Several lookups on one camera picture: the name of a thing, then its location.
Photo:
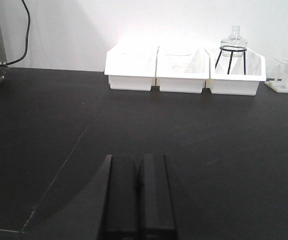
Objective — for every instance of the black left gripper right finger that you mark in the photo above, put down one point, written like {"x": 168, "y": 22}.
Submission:
{"x": 155, "y": 209}

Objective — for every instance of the middle white storage bin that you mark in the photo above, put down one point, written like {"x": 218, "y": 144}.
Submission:
{"x": 182, "y": 69}

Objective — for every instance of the white test tube rack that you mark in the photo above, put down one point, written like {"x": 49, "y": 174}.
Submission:
{"x": 286, "y": 77}

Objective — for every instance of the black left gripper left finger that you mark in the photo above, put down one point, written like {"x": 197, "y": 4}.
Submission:
{"x": 120, "y": 212}

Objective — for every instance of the white storage bin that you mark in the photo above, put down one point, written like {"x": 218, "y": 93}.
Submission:
{"x": 182, "y": 69}
{"x": 236, "y": 82}
{"x": 131, "y": 66}

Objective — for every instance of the black wire tripod stand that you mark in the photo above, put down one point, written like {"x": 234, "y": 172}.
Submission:
{"x": 230, "y": 60}

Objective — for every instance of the right white storage bin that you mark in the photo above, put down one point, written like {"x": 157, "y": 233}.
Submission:
{"x": 236, "y": 82}

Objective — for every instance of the left white storage bin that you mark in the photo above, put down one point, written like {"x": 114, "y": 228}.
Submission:
{"x": 131, "y": 66}

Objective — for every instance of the clear glass flask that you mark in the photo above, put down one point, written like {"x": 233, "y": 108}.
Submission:
{"x": 234, "y": 41}

